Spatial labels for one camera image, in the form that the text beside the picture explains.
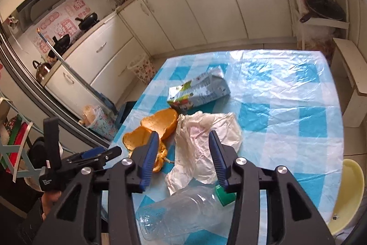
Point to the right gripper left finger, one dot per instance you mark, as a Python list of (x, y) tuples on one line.
[(145, 157)]

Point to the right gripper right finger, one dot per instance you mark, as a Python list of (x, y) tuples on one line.
[(223, 157)]

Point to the white plastic bag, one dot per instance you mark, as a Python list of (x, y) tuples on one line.
[(192, 154)]

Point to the green white juice carton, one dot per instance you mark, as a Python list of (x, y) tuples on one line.
[(201, 90)]

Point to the person's left hand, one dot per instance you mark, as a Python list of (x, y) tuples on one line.
[(49, 199)]

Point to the drying rack with cloths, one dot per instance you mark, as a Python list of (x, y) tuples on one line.
[(15, 142)]

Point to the clear plastic bottle green cap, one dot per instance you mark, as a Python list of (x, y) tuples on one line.
[(187, 211)]

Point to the floral bag on floor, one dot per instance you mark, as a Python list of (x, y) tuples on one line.
[(95, 119)]

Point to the blue checked plastic tablecloth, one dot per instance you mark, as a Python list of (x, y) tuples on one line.
[(285, 102)]

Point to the floral waste basket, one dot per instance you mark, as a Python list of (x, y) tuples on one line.
[(143, 68)]

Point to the metal kettle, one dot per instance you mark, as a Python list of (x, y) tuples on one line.
[(42, 70)]

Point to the black pan on stove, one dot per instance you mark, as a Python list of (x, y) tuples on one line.
[(61, 45)]

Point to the yellow plastic basin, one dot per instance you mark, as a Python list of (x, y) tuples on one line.
[(349, 198)]

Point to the black wok on stove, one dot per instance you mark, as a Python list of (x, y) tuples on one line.
[(86, 23)]

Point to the white wooden stool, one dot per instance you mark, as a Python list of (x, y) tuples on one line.
[(355, 67)]

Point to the black wok on shelf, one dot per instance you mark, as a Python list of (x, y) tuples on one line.
[(327, 9)]

